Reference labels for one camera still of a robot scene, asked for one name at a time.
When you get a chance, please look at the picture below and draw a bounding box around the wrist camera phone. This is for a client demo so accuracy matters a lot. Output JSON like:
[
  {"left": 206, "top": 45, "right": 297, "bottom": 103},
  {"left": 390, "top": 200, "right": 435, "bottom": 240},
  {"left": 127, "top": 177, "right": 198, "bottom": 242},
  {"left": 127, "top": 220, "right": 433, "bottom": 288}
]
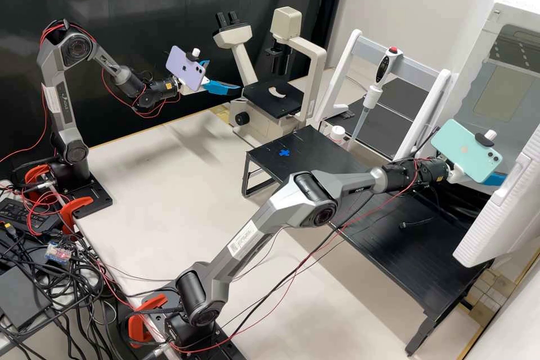
[
  {"left": 165, "top": 46, "right": 212, "bottom": 93},
  {"left": 430, "top": 118, "right": 504, "bottom": 185}
]

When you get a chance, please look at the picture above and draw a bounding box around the black power adapter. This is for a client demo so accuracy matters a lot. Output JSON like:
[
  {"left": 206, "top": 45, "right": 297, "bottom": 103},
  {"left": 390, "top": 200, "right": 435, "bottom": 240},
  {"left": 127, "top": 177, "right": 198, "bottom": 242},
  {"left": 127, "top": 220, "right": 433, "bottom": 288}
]
[{"left": 0, "top": 197, "right": 58, "bottom": 235}]

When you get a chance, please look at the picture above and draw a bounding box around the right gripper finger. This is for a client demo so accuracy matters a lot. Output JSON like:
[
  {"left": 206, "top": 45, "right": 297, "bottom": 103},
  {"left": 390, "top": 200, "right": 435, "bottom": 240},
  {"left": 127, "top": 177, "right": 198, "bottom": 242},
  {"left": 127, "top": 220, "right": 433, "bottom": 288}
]
[{"left": 483, "top": 170, "right": 507, "bottom": 188}]

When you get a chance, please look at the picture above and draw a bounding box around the right wrist camera phone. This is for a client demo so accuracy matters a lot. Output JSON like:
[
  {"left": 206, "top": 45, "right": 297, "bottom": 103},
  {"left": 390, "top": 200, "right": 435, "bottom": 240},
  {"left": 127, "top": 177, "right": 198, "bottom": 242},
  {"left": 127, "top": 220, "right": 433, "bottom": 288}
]
[{"left": 430, "top": 118, "right": 504, "bottom": 185}]

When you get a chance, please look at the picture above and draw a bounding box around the black cable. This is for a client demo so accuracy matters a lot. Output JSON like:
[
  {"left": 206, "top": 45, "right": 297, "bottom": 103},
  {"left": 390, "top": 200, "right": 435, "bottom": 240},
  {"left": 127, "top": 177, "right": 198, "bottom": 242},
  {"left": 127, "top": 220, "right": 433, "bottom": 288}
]
[{"left": 371, "top": 204, "right": 442, "bottom": 231}]

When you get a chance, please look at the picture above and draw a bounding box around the small circuit board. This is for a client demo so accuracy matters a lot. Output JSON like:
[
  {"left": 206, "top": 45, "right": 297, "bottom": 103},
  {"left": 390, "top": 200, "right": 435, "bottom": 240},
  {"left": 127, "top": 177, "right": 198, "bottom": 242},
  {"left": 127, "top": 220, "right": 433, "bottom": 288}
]
[{"left": 44, "top": 241, "right": 76, "bottom": 262}]

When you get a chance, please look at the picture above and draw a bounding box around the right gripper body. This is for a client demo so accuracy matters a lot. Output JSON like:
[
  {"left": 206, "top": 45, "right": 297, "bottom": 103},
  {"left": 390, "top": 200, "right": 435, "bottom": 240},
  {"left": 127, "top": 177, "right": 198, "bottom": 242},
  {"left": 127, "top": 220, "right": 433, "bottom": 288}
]
[{"left": 446, "top": 162, "right": 474, "bottom": 186}]

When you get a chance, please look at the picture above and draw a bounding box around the flat black box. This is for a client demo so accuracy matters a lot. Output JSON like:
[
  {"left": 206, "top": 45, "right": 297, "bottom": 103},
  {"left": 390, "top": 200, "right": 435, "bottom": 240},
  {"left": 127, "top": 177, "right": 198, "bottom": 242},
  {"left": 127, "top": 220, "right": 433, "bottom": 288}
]
[{"left": 0, "top": 266, "right": 53, "bottom": 331}]

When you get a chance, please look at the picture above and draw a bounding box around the white pipette stand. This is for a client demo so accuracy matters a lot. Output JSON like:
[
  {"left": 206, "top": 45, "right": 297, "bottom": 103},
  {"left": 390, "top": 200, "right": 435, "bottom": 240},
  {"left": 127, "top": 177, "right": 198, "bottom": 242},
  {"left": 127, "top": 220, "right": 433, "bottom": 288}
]
[{"left": 316, "top": 29, "right": 452, "bottom": 163}]

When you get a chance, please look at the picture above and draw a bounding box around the left wrist camera phone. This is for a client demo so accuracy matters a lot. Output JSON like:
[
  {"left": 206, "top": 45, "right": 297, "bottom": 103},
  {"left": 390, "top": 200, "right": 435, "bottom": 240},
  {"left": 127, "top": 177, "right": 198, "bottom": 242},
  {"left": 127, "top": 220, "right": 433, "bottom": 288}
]
[{"left": 165, "top": 46, "right": 212, "bottom": 93}]

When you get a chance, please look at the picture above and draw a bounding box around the pipette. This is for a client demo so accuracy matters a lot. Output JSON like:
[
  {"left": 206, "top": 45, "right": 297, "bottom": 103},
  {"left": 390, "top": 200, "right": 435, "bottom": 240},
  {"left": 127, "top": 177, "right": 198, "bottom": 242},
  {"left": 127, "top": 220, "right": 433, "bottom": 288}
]
[{"left": 348, "top": 46, "right": 404, "bottom": 152}]

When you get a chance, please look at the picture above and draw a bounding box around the red clamp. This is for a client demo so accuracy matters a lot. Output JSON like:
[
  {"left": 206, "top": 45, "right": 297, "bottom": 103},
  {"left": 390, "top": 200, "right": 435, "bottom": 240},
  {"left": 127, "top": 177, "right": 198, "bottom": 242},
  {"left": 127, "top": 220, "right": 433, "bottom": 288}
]
[
  {"left": 126, "top": 294, "right": 169, "bottom": 349},
  {"left": 62, "top": 196, "right": 95, "bottom": 235},
  {"left": 24, "top": 164, "right": 58, "bottom": 192}
]

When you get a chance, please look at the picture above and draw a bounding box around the cream microscope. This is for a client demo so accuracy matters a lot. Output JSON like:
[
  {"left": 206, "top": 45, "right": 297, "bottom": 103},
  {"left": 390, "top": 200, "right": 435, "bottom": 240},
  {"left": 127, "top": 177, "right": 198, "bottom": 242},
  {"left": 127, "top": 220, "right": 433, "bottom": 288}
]
[{"left": 213, "top": 6, "right": 328, "bottom": 142}]

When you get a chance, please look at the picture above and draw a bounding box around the white incubator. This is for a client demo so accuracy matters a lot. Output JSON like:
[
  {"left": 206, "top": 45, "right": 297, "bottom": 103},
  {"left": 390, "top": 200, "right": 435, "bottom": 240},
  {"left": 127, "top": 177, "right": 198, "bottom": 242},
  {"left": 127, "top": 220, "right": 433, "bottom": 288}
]
[{"left": 453, "top": 0, "right": 540, "bottom": 177}]

